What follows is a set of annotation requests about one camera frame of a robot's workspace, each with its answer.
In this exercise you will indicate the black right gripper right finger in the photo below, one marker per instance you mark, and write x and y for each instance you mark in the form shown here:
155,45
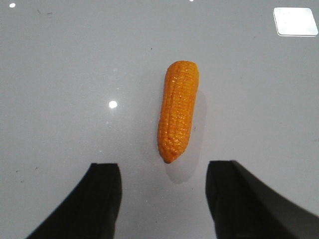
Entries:
243,207

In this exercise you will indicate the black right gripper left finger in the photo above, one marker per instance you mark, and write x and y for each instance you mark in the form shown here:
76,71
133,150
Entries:
90,211

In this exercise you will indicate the orange plastic corn cob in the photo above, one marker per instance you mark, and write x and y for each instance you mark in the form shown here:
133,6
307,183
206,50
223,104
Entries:
178,102

